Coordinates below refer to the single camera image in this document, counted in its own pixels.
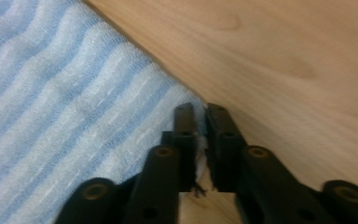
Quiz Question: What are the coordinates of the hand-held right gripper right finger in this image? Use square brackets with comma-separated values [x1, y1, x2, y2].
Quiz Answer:
[204, 102, 248, 193]

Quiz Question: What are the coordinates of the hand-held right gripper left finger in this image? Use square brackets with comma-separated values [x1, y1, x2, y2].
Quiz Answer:
[160, 102, 199, 193]

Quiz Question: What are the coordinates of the light blue striped cloth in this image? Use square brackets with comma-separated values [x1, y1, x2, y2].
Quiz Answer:
[0, 0, 213, 224]

